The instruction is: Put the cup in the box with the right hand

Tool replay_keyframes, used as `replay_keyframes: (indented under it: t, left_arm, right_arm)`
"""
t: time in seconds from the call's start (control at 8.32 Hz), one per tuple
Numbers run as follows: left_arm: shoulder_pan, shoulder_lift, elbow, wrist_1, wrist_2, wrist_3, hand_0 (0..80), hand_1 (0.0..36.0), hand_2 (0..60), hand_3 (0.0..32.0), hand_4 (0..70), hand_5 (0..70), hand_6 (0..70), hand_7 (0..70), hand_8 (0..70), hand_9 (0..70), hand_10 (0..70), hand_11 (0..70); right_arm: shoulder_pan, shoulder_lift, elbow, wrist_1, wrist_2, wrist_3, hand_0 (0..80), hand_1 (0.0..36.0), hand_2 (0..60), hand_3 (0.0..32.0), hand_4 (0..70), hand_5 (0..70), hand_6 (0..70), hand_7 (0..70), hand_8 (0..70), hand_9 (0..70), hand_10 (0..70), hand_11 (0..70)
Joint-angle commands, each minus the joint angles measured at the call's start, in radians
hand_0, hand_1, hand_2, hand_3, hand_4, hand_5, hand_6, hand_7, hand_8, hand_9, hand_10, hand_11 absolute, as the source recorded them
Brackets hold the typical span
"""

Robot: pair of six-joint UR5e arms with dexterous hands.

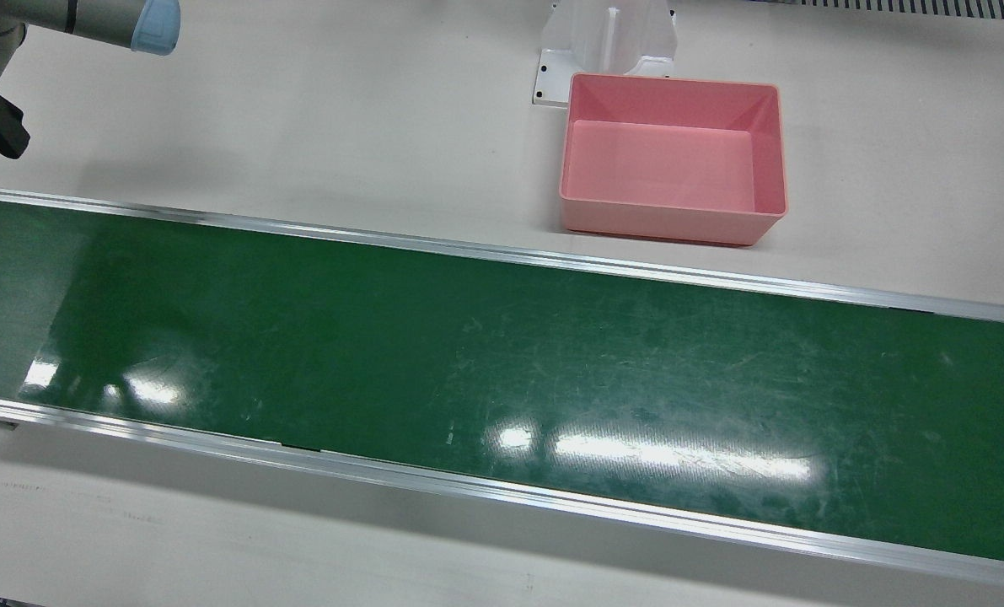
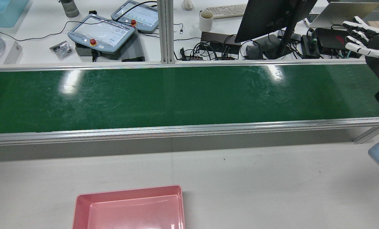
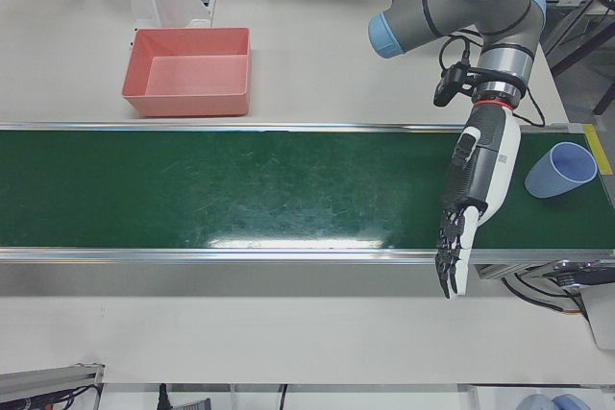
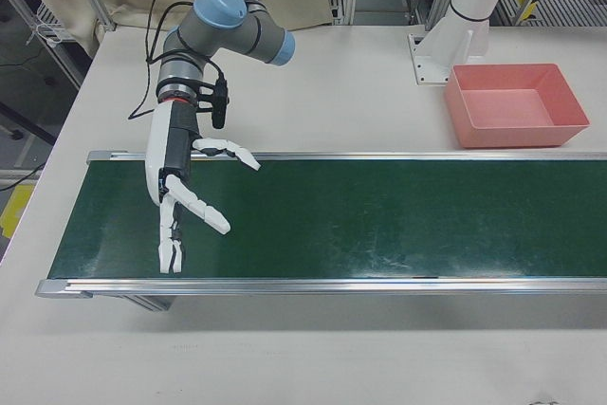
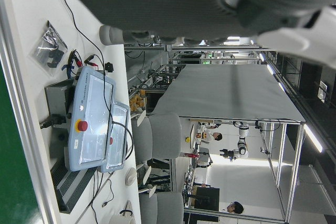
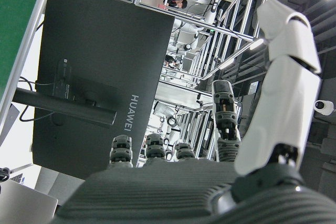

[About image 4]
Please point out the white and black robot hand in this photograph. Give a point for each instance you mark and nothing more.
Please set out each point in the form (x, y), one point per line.
(156, 158)

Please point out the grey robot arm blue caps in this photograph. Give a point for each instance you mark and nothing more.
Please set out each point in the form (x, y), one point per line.
(213, 30)

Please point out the pink plastic box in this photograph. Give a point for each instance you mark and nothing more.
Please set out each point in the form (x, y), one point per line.
(502, 106)

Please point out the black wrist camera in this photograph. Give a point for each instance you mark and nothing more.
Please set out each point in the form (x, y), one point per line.
(219, 104)

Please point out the green conveyor belt aluminium frame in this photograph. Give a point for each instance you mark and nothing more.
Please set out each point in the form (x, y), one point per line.
(355, 215)

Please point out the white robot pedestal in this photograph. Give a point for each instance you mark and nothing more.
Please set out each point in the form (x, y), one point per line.
(469, 2)

